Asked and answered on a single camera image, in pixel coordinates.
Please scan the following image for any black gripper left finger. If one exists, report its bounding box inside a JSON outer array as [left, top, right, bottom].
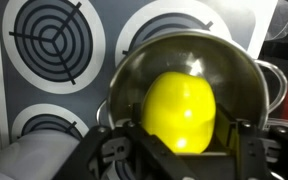
[[52, 103, 198, 180]]

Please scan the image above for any silver steel pot with handles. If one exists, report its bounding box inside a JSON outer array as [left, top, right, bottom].
[[96, 29, 288, 134]]

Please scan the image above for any toy stove top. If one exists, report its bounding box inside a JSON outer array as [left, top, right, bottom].
[[0, 0, 280, 180]]

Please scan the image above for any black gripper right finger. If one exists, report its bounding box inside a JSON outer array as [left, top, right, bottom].
[[215, 103, 288, 180]]

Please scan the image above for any yellow plastic toy fruit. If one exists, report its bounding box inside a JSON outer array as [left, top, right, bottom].
[[140, 70, 217, 155]]

